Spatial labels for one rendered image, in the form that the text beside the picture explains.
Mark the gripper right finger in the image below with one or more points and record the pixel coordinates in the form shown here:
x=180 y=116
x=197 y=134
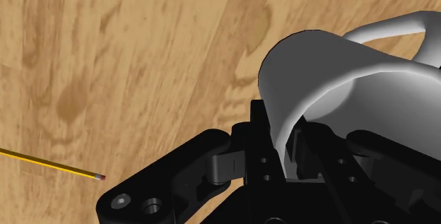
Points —
x=379 y=161

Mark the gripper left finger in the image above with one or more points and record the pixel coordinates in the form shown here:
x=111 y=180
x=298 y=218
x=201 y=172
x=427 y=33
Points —
x=193 y=168

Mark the white mug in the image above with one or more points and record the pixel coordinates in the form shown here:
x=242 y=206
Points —
x=351 y=89

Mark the yellow pencil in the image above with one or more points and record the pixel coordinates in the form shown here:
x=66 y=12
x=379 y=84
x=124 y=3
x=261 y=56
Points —
x=51 y=164

